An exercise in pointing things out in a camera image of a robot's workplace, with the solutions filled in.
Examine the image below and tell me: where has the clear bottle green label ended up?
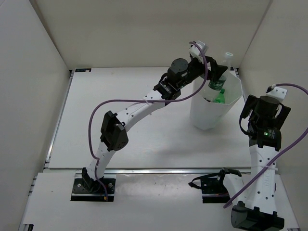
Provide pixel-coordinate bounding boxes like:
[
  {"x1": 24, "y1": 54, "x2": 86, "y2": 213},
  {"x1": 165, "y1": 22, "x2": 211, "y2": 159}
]
[{"x1": 203, "y1": 52, "x2": 233, "y2": 102}]

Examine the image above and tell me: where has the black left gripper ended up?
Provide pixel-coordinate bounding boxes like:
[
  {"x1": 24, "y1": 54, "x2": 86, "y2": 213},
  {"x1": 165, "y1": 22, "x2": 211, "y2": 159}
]
[{"x1": 177, "y1": 54, "x2": 226, "y2": 89}]

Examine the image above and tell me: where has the green plastic bottle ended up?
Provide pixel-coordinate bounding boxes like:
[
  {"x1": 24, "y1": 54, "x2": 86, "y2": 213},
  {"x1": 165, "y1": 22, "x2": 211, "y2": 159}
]
[{"x1": 213, "y1": 88, "x2": 226, "y2": 104}]

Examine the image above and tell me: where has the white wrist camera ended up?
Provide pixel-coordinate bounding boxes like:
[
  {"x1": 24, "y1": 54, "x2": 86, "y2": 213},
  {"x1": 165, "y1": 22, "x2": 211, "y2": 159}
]
[
  {"x1": 266, "y1": 85, "x2": 287, "y2": 103},
  {"x1": 189, "y1": 40, "x2": 208, "y2": 63}
]

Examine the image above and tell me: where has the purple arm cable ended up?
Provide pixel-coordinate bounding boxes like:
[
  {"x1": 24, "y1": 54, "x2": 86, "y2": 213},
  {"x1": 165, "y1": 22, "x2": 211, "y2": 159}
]
[
  {"x1": 223, "y1": 83, "x2": 308, "y2": 209},
  {"x1": 88, "y1": 40, "x2": 209, "y2": 200}
]

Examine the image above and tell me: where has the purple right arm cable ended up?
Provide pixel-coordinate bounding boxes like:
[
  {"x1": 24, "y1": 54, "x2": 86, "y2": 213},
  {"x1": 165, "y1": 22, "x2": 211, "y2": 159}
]
[{"x1": 223, "y1": 83, "x2": 308, "y2": 209}]

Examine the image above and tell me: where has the white plastic bin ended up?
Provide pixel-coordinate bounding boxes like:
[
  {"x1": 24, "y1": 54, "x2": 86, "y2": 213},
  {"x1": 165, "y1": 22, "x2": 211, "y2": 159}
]
[{"x1": 190, "y1": 70, "x2": 243, "y2": 130}]

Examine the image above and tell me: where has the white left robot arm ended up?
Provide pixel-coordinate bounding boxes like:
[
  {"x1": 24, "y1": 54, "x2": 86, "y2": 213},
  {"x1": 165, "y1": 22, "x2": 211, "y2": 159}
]
[{"x1": 82, "y1": 56, "x2": 228, "y2": 193}]

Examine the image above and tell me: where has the aluminium table rail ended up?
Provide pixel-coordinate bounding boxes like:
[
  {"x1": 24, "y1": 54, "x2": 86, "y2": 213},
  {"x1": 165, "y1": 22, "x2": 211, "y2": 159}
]
[{"x1": 43, "y1": 168, "x2": 253, "y2": 176}]

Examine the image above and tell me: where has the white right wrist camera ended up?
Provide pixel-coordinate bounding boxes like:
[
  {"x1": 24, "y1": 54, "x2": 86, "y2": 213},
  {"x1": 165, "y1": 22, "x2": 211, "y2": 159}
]
[{"x1": 266, "y1": 85, "x2": 287, "y2": 103}]

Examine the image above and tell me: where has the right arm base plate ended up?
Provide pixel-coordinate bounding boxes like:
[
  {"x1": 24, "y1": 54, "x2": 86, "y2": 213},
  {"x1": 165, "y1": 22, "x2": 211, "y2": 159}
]
[{"x1": 188, "y1": 167, "x2": 242, "y2": 204}]

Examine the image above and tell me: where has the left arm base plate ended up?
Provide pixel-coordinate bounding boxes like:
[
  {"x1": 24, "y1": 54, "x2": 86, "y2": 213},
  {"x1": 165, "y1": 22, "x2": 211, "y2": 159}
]
[{"x1": 71, "y1": 176, "x2": 116, "y2": 202}]

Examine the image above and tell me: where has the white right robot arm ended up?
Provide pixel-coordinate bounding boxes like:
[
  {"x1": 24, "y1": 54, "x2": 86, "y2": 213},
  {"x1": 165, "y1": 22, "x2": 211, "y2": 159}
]
[{"x1": 231, "y1": 95, "x2": 291, "y2": 231}]

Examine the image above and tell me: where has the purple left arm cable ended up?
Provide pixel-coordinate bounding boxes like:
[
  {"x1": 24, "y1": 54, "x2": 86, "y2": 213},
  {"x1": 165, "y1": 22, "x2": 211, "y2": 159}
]
[{"x1": 88, "y1": 40, "x2": 209, "y2": 200}]

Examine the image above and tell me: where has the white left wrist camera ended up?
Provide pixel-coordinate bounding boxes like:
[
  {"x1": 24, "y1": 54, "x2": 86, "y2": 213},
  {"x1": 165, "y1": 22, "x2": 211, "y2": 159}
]
[{"x1": 189, "y1": 40, "x2": 208, "y2": 63}]

